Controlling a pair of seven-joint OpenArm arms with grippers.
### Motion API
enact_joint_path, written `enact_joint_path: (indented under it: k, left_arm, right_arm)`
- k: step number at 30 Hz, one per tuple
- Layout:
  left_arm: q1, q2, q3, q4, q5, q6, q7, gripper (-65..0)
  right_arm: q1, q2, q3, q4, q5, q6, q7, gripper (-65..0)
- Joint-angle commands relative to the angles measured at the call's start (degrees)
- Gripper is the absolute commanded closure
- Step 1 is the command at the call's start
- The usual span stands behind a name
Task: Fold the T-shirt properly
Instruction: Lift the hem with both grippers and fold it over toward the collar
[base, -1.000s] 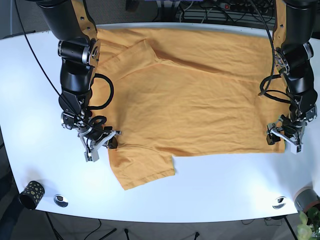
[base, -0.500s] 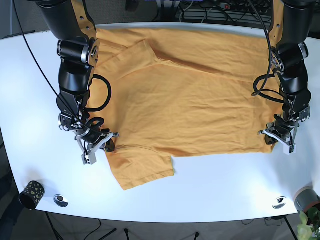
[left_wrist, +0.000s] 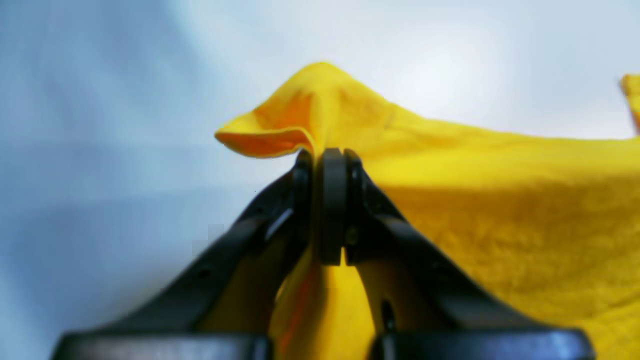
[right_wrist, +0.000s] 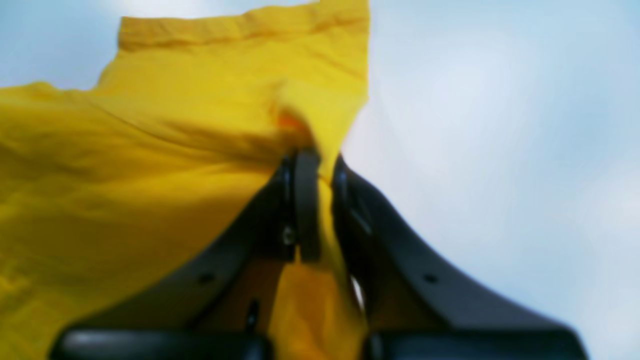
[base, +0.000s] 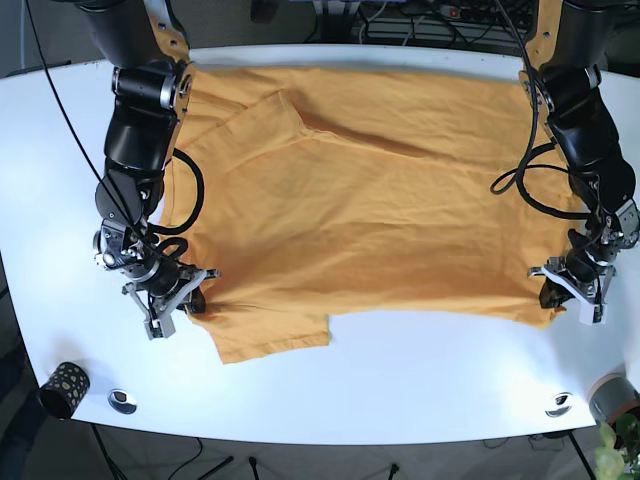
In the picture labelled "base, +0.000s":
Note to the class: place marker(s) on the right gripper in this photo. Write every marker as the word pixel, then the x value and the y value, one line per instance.
pixel 156 270

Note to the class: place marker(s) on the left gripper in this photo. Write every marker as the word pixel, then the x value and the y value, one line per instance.
pixel 585 271

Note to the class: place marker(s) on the orange yellow T-shirt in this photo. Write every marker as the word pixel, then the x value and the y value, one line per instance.
pixel 336 191

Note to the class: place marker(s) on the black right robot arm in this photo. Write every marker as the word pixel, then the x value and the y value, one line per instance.
pixel 152 79

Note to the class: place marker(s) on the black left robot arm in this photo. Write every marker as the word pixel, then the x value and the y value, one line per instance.
pixel 562 77

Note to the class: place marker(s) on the right silver table grommet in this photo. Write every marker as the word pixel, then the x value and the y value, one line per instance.
pixel 559 405

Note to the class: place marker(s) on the silver table grommet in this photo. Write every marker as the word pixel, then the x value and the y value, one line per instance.
pixel 122 401
pixel 559 405

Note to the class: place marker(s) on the grey plant pot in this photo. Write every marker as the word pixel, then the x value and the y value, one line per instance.
pixel 612 396

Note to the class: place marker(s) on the left silver table grommet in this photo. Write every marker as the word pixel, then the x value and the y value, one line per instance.
pixel 122 401

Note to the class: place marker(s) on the black gold spotted cup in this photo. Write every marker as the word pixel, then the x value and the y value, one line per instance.
pixel 65 388

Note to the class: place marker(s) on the green potted plant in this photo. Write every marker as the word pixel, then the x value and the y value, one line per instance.
pixel 618 456

